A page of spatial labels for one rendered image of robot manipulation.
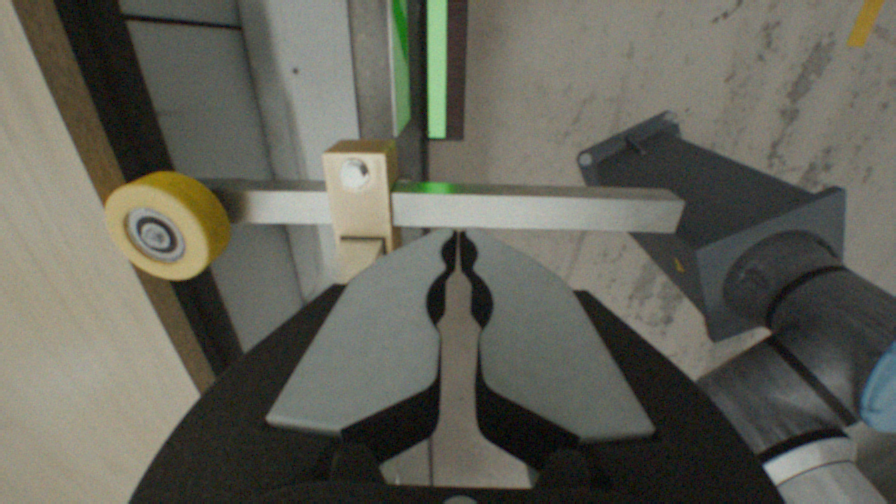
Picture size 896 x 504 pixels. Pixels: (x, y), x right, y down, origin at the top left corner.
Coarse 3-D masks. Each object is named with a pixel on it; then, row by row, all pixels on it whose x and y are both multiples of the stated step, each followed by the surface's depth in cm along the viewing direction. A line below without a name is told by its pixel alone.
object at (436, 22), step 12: (432, 0) 34; (444, 0) 34; (432, 12) 34; (444, 12) 34; (432, 24) 35; (444, 24) 35; (432, 36) 35; (444, 36) 35; (432, 48) 36; (444, 48) 36; (432, 60) 36; (444, 60) 36; (432, 72) 37; (444, 72) 37; (432, 84) 38; (444, 84) 38; (432, 96) 38; (444, 96) 38; (432, 108) 39; (444, 108) 39; (432, 120) 39; (444, 120) 39; (432, 132) 40; (444, 132) 40
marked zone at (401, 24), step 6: (396, 0) 28; (396, 6) 28; (396, 12) 28; (402, 12) 31; (396, 18) 28; (402, 18) 31; (396, 24) 28; (402, 24) 31; (402, 30) 31; (402, 36) 32; (402, 42) 32; (402, 48) 32
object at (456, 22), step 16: (448, 0) 34; (464, 0) 34; (448, 16) 34; (464, 16) 34; (448, 32) 35; (464, 32) 35; (448, 48) 36; (448, 64) 37; (448, 80) 37; (448, 96) 38; (448, 112) 39; (448, 128) 40
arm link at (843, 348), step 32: (800, 288) 50; (832, 288) 46; (864, 288) 45; (800, 320) 48; (832, 320) 44; (864, 320) 41; (800, 352) 45; (832, 352) 43; (864, 352) 40; (832, 384) 42; (864, 384) 39; (864, 416) 40
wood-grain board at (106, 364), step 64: (0, 0) 17; (0, 64) 19; (64, 64) 21; (0, 128) 21; (64, 128) 21; (0, 192) 24; (64, 192) 23; (0, 256) 27; (64, 256) 26; (0, 320) 30; (64, 320) 30; (128, 320) 30; (0, 384) 36; (64, 384) 35; (128, 384) 34; (192, 384) 34; (0, 448) 43; (64, 448) 42; (128, 448) 41
